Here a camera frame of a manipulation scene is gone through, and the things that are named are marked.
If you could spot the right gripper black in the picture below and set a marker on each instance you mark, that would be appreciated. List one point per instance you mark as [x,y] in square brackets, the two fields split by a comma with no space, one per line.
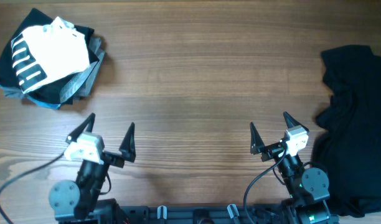
[258,145]

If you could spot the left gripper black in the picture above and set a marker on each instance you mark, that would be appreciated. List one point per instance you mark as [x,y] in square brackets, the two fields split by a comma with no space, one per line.
[127,148]

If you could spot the white t-shirt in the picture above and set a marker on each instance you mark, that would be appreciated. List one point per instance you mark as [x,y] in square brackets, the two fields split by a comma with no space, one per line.
[47,53]

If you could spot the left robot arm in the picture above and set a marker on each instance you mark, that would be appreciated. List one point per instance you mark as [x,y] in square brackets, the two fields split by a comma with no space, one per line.
[76,201]

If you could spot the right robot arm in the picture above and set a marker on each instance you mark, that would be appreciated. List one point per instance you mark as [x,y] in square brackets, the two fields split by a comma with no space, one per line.
[306,183]

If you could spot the blue folded shirt in stack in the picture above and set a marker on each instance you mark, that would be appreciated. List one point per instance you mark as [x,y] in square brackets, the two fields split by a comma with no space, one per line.
[43,104]

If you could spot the black unfolded garment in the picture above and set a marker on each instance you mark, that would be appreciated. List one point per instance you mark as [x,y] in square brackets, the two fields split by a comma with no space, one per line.
[350,149]

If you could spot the black folded shirt on stack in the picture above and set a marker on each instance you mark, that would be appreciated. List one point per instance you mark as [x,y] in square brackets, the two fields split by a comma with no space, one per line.
[7,75]

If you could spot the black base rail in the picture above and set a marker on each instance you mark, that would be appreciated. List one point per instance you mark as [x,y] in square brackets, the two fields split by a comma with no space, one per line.
[203,214]

